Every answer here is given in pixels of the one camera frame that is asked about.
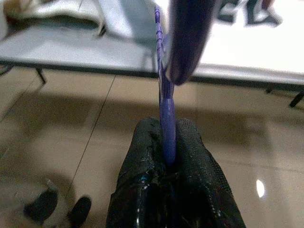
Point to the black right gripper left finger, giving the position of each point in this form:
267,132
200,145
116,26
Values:
137,190

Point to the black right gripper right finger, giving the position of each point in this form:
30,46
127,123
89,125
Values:
202,190

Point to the purple plastic hanger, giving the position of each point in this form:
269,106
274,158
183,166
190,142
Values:
167,118

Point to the white table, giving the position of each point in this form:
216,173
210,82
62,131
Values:
249,47

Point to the black robot right foot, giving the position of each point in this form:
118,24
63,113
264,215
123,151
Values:
79,209

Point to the light grey trousers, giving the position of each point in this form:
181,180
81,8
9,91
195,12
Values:
59,14

